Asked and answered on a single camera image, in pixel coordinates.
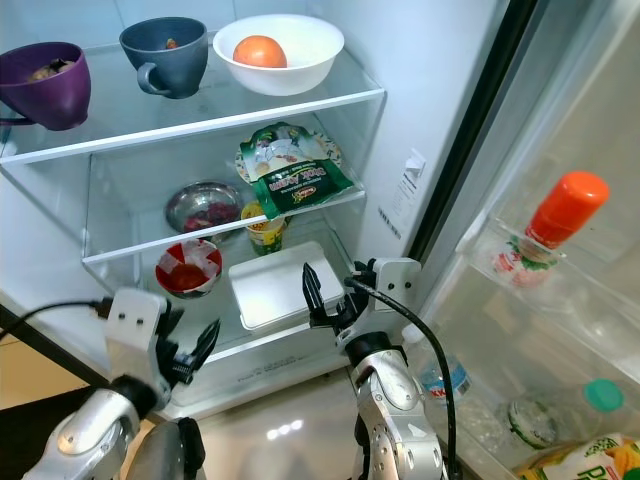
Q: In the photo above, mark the white lidded food container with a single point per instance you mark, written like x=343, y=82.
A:
x=275, y=285

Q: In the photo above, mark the round orange fruit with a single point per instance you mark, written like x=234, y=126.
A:
x=259, y=52

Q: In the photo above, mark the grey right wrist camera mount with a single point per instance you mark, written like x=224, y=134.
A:
x=400, y=280

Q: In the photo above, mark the fridge door with racks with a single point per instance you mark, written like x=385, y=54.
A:
x=590, y=100

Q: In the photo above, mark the green and white food packet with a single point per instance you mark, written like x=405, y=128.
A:
x=290, y=175

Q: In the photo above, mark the grey fridge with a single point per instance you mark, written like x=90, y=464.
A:
x=40, y=220

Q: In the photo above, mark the small orange food piece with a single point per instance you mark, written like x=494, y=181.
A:
x=170, y=44

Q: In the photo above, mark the orange-capped sauce bottle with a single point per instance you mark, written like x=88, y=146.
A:
x=565, y=205

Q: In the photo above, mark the red and white bowl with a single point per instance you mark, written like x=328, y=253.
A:
x=188, y=270

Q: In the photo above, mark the wide glass fridge shelf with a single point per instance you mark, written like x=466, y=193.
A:
x=160, y=131

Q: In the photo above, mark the narrow glass fridge shelf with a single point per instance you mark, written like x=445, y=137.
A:
x=130, y=249

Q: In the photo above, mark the purple cup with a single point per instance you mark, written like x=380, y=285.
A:
x=50, y=105

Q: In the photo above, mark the blue-grey cup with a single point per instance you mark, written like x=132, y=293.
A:
x=185, y=70

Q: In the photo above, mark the black floor mat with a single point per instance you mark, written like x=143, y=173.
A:
x=25, y=450

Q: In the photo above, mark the pale brown food lump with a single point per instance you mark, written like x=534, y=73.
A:
x=50, y=72

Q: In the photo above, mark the white printed fridge sticker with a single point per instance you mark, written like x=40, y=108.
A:
x=405, y=190

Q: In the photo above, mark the steel bowl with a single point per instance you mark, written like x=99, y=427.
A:
x=190, y=205

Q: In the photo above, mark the yellow and green cup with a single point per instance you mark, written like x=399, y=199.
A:
x=265, y=238

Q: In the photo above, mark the white and green drink carton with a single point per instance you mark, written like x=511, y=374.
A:
x=590, y=460

